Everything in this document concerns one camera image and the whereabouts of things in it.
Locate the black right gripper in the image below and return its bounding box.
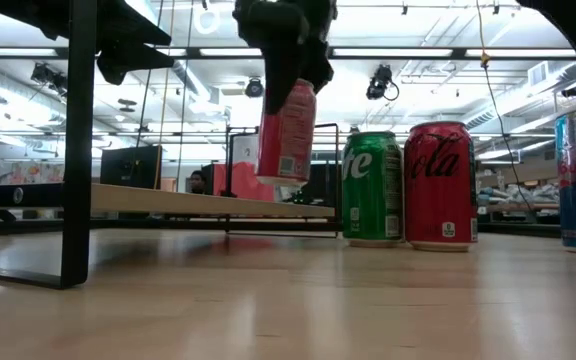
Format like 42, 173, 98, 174
232, 0, 339, 116

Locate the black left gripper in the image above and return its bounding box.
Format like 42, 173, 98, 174
0, 0, 175, 86

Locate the orange-red Fanta can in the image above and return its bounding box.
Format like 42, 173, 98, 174
255, 78, 318, 189

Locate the wooden shelf with black frame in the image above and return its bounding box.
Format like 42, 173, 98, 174
0, 0, 342, 290

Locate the green Sprite can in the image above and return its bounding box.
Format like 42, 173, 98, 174
341, 130, 406, 249

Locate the red Coca-Cola can black lettering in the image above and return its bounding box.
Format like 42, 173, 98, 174
403, 121, 480, 253

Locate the overhead light bar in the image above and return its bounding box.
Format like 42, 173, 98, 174
0, 46, 576, 62

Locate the black cabinet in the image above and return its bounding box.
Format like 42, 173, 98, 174
310, 163, 342, 206

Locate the black monitor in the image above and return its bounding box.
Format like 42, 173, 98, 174
99, 145, 163, 190

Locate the red panel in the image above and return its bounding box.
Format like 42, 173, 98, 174
211, 162, 277, 204

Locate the person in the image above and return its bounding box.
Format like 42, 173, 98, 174
189, 169, 208, 195

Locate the flower print poster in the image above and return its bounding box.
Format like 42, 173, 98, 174
0, 159, 67, 185

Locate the white air vent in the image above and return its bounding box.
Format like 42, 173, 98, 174
527, 60, 550, 87

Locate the cluttered wooden workbench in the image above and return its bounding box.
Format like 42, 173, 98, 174
477, 169, 562, 225

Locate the blue Red Bull can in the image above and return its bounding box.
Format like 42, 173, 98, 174
553, 109, 576, 254

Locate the yellow hanging cable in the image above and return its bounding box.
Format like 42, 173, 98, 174
475, 0, 537, 214

